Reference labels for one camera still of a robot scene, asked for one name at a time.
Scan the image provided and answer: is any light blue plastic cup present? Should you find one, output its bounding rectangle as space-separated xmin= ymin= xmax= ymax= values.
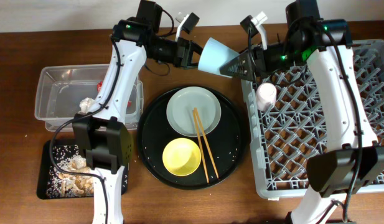
xmin=197 ymin=37 xmax=239 ymax=77

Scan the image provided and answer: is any pink plastic cup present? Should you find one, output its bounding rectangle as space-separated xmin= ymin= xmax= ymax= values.
xmin=256 ymin=83 xmax=277 ymax=111

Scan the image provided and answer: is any wooden chopstick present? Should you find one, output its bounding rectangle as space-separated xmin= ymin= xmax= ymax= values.
xmin=197 ymin=110 xmax=219 ymax=179
xmin=192 ymin=108 xmax=209 ymax=184

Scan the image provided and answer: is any grey round plate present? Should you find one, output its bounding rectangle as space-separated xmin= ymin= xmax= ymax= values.
xmin=166 ymin=86 xmax=222 ymax=138

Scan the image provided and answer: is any red snack wrapper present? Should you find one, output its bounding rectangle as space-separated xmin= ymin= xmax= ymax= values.
xmin=96 ymin=81 xmax=132 ymax=106

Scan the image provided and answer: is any yellow plastic bowl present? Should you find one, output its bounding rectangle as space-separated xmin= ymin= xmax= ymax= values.
xmin=162 ymin=138 xmax=202 ymax=177

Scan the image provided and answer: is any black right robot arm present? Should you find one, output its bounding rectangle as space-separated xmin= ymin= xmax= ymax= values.
xmin=220 ymin=0 xmax=384 ymax=223

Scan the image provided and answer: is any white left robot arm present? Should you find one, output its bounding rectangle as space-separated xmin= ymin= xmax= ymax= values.
xmin=59 ymin=1 xmax=202 ymax=223

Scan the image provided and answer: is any grey plastic dishwasher rack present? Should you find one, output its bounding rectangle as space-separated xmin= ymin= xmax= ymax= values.
xmin=241 ymin=39 xmax=384 ymax=200

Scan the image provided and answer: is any clear plastic waste bin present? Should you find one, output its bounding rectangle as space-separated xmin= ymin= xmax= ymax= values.
xmin=34 ymin=63 xmax=144 ymax=133

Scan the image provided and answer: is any round black tray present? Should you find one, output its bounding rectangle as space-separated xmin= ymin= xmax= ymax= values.
xmin=136 ymin=87 xmax=248 ymax=190

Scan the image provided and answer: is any crumpled white tissue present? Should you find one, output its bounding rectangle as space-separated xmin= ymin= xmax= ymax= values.
xmin=79 ymin=98 xmax=95 ymax=114

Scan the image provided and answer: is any black rectangular food tray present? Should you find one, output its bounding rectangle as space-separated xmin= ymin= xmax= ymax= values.
xmin=36 ymin=139 xmax=81 ymax=200

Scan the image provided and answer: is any food scraps and rice pile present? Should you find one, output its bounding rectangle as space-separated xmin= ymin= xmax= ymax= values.
xmin=45 ymin=145 xmax=94 ymax=198

